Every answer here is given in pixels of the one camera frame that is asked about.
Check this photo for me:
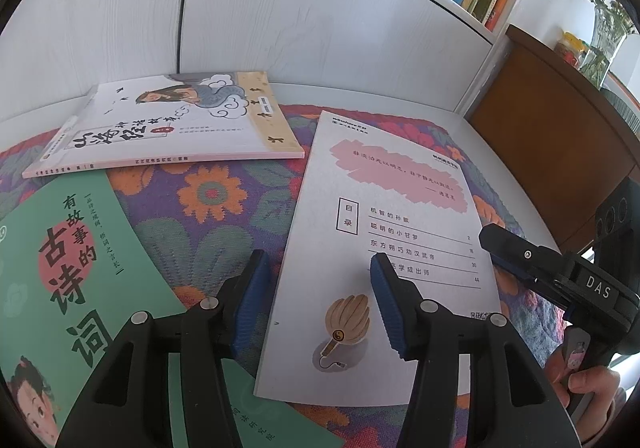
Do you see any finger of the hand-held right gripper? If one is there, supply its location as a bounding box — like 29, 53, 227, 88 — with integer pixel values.
478, 224, 571, 289

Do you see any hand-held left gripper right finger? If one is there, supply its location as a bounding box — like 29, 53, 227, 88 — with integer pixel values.
369, 252, 583, 448

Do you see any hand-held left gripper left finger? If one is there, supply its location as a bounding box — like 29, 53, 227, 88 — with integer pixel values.
55, 249, 273, 448

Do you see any white book with fan picture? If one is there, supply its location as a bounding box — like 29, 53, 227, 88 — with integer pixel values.
254, 110, 502, 406

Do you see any teal book with girl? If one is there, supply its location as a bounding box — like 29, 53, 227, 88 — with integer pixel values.
0, 171, 346, 448

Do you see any white book with serpent woman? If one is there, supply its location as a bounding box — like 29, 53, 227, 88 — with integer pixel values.
22, 71, 306, 179

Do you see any person's right hand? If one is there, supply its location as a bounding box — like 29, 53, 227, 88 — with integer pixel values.
542, 340, 626, 434

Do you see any floral blanket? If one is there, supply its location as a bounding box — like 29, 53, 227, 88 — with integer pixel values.
0, 102, 566, 448

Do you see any brown wooden cabinet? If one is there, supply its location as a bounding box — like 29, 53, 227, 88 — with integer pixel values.
465, 24, 640, 253

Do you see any colourful jar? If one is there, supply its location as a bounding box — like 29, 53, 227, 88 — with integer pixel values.
556, 30, 586, 68

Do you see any glass vase with plant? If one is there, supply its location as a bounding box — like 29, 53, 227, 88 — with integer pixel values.
580, 0, 638, 88

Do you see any white bookshelf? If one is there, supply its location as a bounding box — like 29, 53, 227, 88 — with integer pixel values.
0, 0, 546, 149

